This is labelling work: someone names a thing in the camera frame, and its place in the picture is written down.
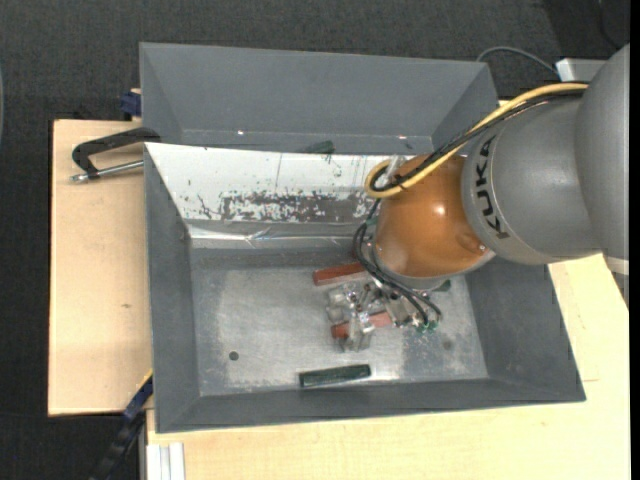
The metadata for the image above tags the grey metal bin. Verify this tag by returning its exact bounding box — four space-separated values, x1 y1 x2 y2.
138 41 587 434

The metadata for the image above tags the dark green flat block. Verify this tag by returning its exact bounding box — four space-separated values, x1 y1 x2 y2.
298 363 373 389

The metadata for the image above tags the pale wood flat board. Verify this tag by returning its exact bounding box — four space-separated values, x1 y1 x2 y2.
47 117 154 418

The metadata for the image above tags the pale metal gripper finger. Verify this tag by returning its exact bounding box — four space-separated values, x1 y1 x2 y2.
326 283 374 320
340 311 376 354

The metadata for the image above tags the red-brown block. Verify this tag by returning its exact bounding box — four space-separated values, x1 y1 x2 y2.
312 261 367 287
330 310 392 340

